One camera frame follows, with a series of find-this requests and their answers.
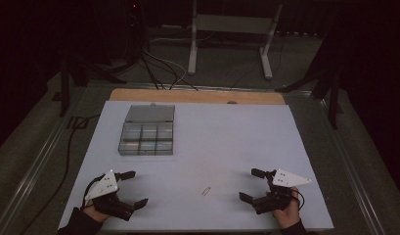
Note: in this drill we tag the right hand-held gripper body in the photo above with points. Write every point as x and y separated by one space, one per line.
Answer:
287 178

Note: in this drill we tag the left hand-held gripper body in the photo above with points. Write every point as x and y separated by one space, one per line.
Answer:
106 187

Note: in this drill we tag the person's left hand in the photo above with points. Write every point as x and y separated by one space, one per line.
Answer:
96 214

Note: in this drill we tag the person's right hand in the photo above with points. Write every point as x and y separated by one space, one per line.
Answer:
289 216

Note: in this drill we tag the small metal paper clip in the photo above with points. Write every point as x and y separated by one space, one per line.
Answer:
206 191

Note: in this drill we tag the clear plastic compartment box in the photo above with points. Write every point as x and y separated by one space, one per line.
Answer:
148 137

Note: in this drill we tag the white table mat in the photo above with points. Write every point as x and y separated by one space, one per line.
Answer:
213 147

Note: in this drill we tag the black tripod stand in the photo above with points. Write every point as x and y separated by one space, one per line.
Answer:
64 88
333 98

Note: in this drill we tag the dark equipment with red light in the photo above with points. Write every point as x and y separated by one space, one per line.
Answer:
133 29

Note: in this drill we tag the white metal stand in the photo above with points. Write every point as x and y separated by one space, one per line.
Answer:
231 24

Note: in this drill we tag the aluminium floor rail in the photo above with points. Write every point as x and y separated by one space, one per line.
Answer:
28 179
349 166

